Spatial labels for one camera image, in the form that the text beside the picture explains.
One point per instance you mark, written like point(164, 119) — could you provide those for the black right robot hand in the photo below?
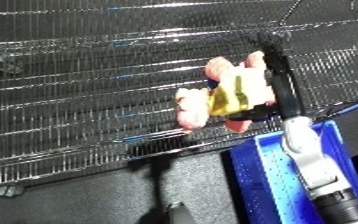
point(282, 80)

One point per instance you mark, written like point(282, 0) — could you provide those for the pink and yellow soft toy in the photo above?
point(240, 90)

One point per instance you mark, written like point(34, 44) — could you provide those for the pale right robot arm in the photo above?
point(311, 160)

